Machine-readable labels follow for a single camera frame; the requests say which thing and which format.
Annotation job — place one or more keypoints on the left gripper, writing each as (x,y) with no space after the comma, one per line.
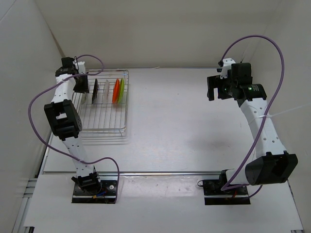
(84,88)

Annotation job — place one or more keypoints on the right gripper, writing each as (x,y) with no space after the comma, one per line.
(215,82)

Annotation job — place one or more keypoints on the clear speckled plate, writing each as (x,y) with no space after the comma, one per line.
(84,98)

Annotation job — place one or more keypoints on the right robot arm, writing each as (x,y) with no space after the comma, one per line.
(273,164)

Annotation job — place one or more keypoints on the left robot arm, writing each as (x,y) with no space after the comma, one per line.
(66,123)

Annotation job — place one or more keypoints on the black plate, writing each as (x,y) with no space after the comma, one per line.
(95,91)

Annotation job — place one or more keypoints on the orange plate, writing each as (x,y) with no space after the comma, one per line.
(116,91)

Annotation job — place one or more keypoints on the green plate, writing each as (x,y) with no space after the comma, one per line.
(121,90)

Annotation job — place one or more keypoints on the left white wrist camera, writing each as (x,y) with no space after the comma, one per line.
(80,66)

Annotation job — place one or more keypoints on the wire dish rack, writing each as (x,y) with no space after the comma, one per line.
(103,123)

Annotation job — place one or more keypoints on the aluminium rail front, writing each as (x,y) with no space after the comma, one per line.
(168,173)

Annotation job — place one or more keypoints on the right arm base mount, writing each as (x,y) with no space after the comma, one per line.
(213,195)

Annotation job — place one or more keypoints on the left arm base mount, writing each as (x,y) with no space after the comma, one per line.
(91,190)

